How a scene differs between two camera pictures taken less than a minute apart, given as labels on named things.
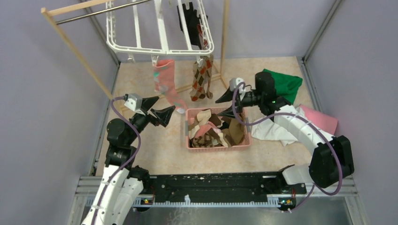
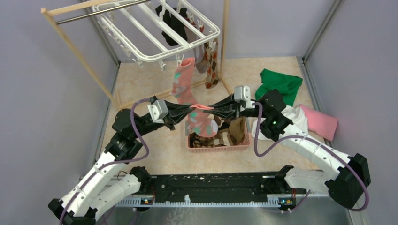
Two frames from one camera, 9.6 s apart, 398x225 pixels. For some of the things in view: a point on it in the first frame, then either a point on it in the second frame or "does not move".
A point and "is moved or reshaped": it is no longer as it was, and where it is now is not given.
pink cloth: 322,121 does not move
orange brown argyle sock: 201,84 -> 213,77
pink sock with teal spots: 164,83 -> 181,88
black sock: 192,20 -> 174,23
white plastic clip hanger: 156,53 is moved or reshaped
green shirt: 286,86 does not move
